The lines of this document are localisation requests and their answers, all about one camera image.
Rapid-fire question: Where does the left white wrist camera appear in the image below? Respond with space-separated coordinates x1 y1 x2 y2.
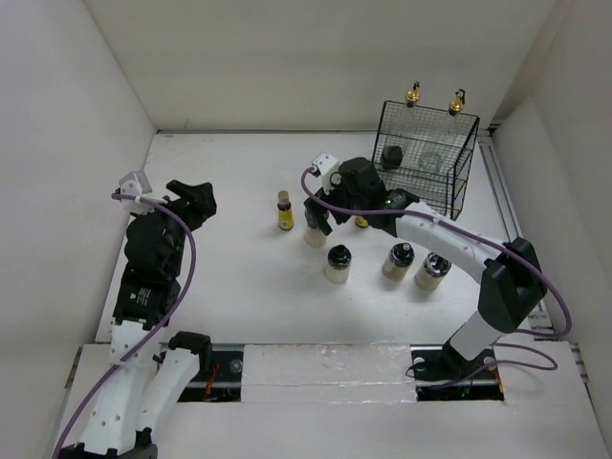
112 171 152 215

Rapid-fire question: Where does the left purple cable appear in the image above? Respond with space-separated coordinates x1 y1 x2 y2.
50 193 198 459

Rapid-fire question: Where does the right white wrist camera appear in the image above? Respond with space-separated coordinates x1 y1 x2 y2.
312 152 341 194

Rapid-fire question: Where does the black wire rack basket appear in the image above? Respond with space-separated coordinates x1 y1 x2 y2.
372 100 480 220

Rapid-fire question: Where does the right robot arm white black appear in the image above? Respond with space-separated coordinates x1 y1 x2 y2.
302 154 548 379

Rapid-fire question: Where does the black top salt shaker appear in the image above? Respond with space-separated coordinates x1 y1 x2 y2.
324 245 352 285

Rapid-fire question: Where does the tan spice grinder silver top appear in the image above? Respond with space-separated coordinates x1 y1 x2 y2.
414 252 452 291

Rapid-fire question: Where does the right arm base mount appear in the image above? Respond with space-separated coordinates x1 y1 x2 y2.
404 345 505 403

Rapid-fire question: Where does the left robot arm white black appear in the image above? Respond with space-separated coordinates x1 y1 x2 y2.
52 172 217 458

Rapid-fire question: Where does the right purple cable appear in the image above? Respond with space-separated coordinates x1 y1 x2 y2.
300 164 574 388

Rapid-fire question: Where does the metal rail right edge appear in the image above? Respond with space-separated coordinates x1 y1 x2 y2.
477 130 556 341

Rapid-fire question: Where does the brown spice shaker black top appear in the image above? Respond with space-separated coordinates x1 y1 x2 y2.
382 242 415 281

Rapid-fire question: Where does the clear oil bottle gold spout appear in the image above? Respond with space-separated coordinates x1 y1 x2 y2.
418 88 466 174

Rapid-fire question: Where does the small yellow bottle cork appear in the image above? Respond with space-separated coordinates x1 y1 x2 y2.
355 216 368 229
277 190 295 230

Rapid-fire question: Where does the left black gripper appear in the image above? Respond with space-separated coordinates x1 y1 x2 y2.
134 181 214 274

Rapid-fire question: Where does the purple cable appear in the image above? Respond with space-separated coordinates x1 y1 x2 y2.
50 193 198 459
300 164 574 388

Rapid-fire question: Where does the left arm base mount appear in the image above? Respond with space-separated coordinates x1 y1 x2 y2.
179 348 244 403

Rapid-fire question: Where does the dark sauce bottle gold spout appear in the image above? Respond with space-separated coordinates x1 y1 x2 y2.
381 81 421 170

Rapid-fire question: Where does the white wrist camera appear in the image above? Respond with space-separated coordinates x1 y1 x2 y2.
312 152 341 194
112 171 152 215

